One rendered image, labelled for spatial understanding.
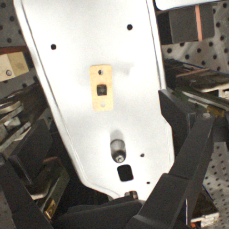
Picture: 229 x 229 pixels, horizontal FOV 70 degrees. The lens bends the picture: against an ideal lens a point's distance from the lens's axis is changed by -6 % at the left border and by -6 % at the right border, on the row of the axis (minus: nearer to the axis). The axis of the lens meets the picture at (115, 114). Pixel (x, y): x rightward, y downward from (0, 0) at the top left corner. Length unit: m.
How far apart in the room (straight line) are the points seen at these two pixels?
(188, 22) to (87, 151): 0.31
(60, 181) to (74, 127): 0.13
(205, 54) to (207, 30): 0.33
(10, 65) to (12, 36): 0.41
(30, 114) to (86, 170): 0.17
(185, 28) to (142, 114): 0.18
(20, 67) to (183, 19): 0.29
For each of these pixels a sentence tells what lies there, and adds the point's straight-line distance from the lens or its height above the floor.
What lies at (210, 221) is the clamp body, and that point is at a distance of 0.57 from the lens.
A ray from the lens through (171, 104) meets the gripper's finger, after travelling 0.16.
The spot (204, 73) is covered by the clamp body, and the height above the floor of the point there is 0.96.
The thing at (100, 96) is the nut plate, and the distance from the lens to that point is 0.31.
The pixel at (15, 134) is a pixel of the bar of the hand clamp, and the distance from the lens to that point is 0.28.
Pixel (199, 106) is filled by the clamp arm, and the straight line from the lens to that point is 0.31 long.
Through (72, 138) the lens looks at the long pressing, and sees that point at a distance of 0.36.
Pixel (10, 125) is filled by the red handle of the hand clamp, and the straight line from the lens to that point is 0.29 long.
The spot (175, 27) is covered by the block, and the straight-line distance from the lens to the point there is 0.35.
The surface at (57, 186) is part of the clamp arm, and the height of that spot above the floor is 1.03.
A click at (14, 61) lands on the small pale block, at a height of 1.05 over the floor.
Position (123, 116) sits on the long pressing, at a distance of 0.33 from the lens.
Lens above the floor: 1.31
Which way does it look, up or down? 67 degrees down
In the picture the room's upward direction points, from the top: 169 degrees clockwise
